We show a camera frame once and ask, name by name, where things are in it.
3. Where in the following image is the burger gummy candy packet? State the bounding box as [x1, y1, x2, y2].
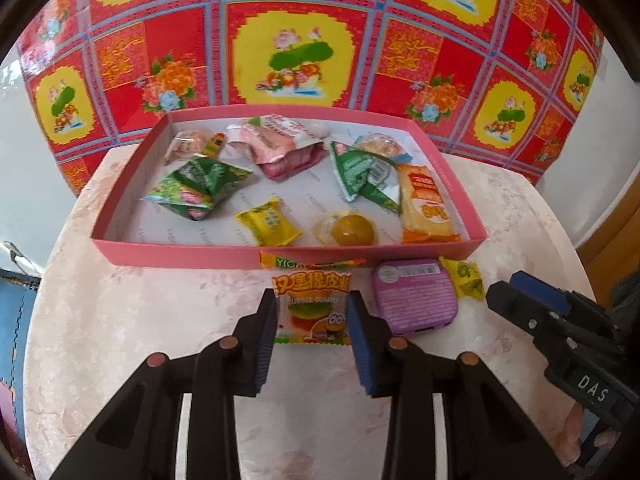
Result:
[272, 270, 352, 346]

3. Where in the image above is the round amber jelly cup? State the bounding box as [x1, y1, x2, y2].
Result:
[311, 210, 378, 247]

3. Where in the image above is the small yellow candy packet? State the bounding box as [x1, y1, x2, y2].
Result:
[438, 257, 485, 301]
[235, 197, 302, 247]

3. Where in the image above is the orange rice cracker packet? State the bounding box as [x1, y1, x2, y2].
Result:
[397, 165, 460, 245]

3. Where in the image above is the green triangular snack packet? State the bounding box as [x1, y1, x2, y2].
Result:
[329, 141, 401, 214]
[142, 156, 253, 221]

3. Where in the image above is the blue-edged clear pastry packet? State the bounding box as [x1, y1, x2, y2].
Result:
[354, 132, 412, 164]

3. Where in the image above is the peach jelly drink pouch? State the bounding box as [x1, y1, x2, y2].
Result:
[227, 114, 330, 181]

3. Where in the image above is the clear colourful candy packet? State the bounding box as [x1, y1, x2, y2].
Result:
[164, 128, 227, 166]

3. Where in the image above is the right hand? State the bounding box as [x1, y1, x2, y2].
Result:
[553, 403, 620, 467]

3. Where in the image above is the purple plastic candy case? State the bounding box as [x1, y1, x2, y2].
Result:
[372, 259, 458, 336]

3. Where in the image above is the wooden furniture edge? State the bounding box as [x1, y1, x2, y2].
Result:
[578, 176, 639, 308]

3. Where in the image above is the long yellow green candy strip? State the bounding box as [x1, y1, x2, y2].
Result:
[259, 252, 367, 270]

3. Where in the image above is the pink shallow cardboard box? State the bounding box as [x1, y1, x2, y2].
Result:
[91, 104, 487, 270]

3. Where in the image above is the blue foam floor mat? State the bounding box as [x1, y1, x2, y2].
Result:
[0, 270, 40, 442]

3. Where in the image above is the red floral patterned cloth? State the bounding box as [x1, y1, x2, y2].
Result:
[17, 0, 604, 192]

